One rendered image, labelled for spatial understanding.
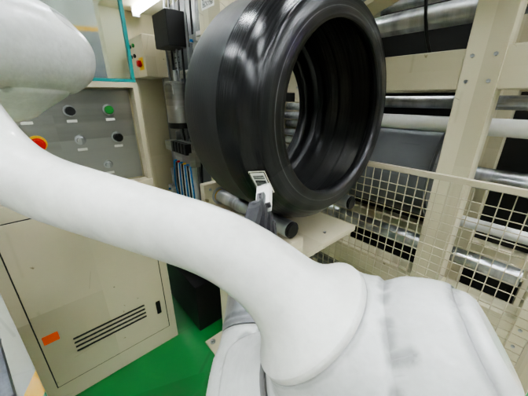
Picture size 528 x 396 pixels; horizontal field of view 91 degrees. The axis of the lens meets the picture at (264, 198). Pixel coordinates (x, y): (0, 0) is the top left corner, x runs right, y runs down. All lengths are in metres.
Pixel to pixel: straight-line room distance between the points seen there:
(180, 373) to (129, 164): 0.99
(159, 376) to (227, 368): 1.24
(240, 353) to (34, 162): 0.26
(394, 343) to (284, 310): 0.07
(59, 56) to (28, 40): 0.04
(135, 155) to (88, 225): 0.98
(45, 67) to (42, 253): 0.81
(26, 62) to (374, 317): 0.50
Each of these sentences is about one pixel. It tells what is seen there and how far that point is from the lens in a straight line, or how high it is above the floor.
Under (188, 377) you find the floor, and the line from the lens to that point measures 1.51.
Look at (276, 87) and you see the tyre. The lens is 0.53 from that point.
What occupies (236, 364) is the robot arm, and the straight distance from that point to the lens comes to 0.31.
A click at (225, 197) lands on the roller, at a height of 0.91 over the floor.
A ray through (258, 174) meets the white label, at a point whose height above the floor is 1.07.
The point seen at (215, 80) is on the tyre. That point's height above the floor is 1.25.
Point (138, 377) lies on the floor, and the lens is 1.58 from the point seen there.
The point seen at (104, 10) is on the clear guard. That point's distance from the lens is 1.19.
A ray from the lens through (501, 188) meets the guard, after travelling 0.93.
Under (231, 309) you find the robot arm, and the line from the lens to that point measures 0.36.
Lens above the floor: 1.22
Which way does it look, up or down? 21 degrees down
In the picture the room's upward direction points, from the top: straight up
